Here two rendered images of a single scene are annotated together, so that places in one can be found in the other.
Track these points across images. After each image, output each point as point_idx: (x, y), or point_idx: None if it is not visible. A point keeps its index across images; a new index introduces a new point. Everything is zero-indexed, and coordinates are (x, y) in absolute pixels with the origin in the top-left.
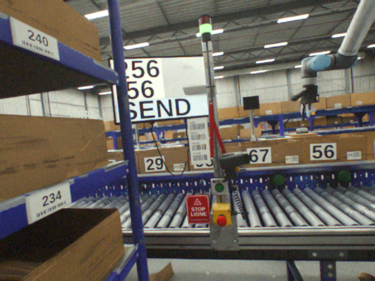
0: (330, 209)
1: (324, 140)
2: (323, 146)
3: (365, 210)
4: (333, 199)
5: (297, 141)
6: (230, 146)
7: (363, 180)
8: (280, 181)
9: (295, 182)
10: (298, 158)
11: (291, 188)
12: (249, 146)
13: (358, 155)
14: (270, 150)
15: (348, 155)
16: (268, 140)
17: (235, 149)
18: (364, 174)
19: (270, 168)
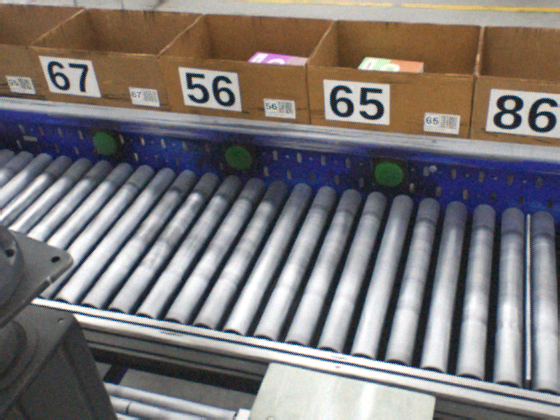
0: (95, 248)
1: (211, 64)
2: (209, 76)
3: (140, 265)
4: (146, 219)
5: (149, 57)
6: (69, 15)
7: (293, 167)
8: (106, 148)
9: (153, 151)
10: (158, 96)
11: (146, 161)
12: (43, 50)
13: (289, 109)
14: (94, 69)
15: (268, 106)
16: (157, 13)
17: (15, 54)
18: (294, 156)
19: (87, 115)
